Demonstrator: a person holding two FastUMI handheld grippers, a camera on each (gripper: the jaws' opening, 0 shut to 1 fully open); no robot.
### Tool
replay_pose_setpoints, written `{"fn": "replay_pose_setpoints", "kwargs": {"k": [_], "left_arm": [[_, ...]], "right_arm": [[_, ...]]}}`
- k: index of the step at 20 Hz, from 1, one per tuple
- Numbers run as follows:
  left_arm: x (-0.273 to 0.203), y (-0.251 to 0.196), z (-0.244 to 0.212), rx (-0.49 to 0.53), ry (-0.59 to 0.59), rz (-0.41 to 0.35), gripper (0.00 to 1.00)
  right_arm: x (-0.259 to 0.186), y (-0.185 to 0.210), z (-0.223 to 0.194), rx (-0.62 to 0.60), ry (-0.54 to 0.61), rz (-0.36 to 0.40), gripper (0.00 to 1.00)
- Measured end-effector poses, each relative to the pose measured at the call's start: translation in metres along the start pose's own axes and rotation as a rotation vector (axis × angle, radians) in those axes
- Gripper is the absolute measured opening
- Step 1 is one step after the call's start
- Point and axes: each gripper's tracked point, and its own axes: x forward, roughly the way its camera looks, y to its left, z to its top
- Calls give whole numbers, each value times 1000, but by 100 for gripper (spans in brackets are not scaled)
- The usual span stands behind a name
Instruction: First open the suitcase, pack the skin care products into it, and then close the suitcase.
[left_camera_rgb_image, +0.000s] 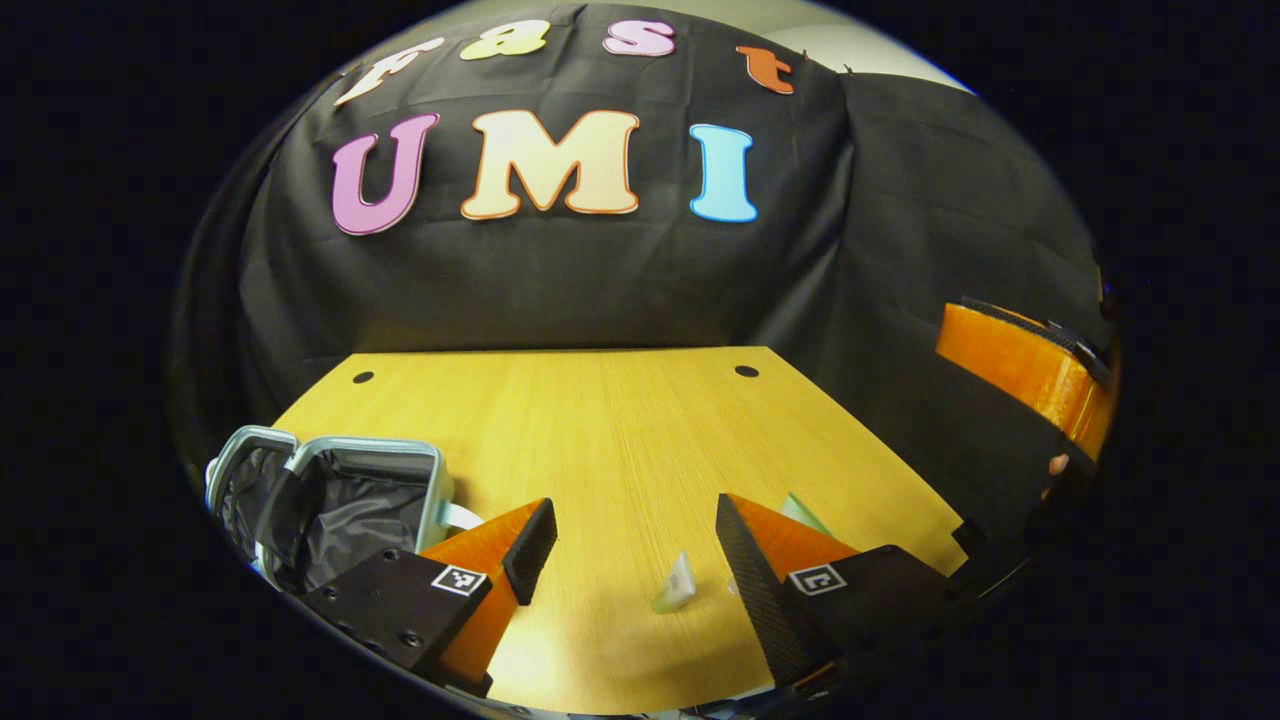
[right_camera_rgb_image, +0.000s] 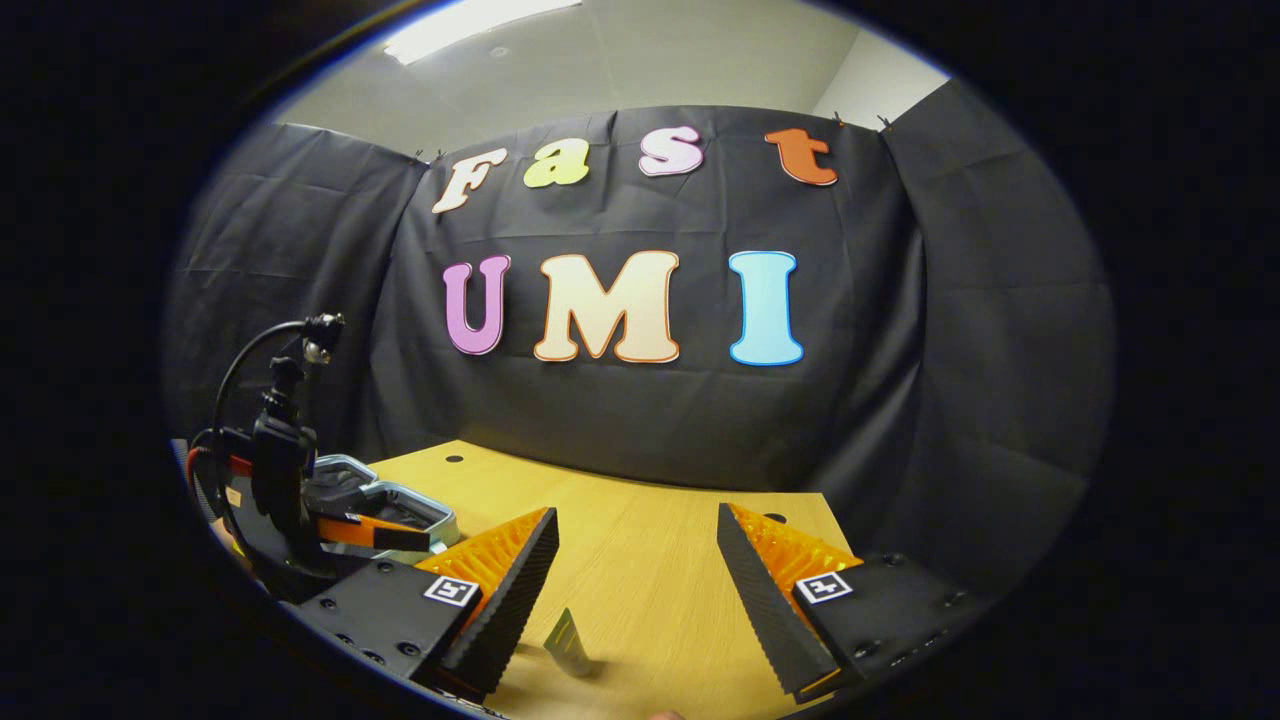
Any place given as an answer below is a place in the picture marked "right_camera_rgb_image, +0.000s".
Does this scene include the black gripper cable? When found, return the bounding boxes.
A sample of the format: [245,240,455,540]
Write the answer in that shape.
[212,320,313,451]

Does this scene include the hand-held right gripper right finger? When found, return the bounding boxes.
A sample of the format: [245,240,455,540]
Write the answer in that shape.
[715,503,986,701]

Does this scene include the black backdrop cloth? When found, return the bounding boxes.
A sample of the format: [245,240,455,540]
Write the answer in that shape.
[165,78,1119,601]

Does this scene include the large white green tube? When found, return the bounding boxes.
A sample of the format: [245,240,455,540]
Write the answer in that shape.
[544,606,597,677]

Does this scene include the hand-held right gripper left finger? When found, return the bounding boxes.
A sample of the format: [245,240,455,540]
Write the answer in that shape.
[290,508,561,706]

